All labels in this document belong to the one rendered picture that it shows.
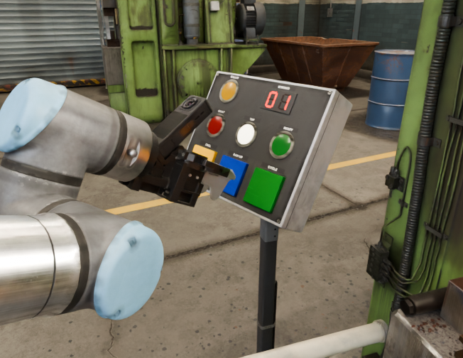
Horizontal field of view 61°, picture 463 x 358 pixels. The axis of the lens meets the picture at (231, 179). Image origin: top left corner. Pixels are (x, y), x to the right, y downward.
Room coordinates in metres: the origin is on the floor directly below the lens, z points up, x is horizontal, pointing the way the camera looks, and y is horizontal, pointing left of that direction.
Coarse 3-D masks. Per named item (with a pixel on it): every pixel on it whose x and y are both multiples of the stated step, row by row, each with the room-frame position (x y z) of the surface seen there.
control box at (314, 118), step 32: (256, 96) 0.86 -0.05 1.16; (320, 96) 0.76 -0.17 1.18; (224, 128) 0.88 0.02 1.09; (256, 128) 0.82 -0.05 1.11; (288, 128) 0.76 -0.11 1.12; (320, 128) 0.72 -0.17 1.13; (256, 160) 0.77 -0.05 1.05; (288, 160) 0.72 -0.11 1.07; (320, 160) 0.72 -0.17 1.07; (224, 192) 0.78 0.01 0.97; (288, 192) 0.68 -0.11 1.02; (288, 224) 0.67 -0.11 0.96
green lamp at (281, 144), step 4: (280, 136) 0.76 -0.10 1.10; (284, 136) 0.76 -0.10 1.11; (288, 136) 0.75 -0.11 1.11; (276, 140) 0.76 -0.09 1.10; (280, 140) 0.76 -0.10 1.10; (284, 140) 0.75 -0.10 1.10; (288, 140) 0.74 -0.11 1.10; (272, 144) 0.76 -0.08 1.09; (276, 144) 0.76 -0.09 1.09; (280, 144) 0.75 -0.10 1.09; (284, 144) 0.74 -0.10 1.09; (288, 144) 0.74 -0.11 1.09; (272, 148) 0.76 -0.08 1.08; (276, 148) 0.75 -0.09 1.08; (280, 148) 0.74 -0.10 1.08; (284, 148) 0.74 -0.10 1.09; (288, 148) 0.73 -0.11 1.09; (276, 152) 0.75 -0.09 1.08; (280, 152) 0.74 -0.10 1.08; (284, 152) 0.74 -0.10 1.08
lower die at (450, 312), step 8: (456, 280) 0.47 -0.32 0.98; (448, 288) 0.46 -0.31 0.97; (456, 288) 0.45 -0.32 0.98; (448, 296) 0.46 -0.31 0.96; (456, 296) 0.45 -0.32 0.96; (448, 304) 0.46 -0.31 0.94; (456, 304) 0.45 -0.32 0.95; (440, 312) 0.47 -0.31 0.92; (448, 312) 0.46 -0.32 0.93; (456, 312) 0.44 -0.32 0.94; (448, 320) 0.45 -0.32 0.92; (456, 320) 0.44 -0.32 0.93; (456, 328) 0.44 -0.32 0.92
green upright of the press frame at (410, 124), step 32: (416, 64) 0.79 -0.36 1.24; (448, 64) 0.72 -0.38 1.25; (416, 96) 0.77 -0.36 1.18; (448, 96) 0.70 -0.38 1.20; (416, 128) 0.76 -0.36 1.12; (448, 128) 0.69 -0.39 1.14; (448, 160) 0.67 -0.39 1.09; (448, 192) 0.66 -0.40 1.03; (384, 224) 0.80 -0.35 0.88; (448, 224) 0.64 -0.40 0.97; (416, 256) 0.70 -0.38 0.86; (448, 256) 0.63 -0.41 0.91; (384, 288) 0.76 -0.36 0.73; (416, 288) 0.68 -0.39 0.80; (384, 320) 0.75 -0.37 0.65
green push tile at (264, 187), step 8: (256, 168) 0.75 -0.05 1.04; (256, 176) 0.74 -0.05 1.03; (264, 176) 0.73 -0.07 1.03; (272, 176) 0.72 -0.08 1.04; (280, 176) 0.71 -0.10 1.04; (256, 184) 0.73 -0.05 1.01; (264, 184) 0.72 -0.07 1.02; (272, 184) 0.71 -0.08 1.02; (280, 184) 0.70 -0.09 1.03; (248, 192) 0.73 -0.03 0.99; (256, 192) 0.72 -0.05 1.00; (264, 192) 0.71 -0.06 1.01; (272, 192) 0.70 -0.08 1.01; (248, 200) 0.72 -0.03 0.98; (256, 200) 0.71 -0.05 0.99; (264, 200) 0.70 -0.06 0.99; (272, 200) 0.69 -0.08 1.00; (264, 208) 0.69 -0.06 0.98; (272, 208) 0.68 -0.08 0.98
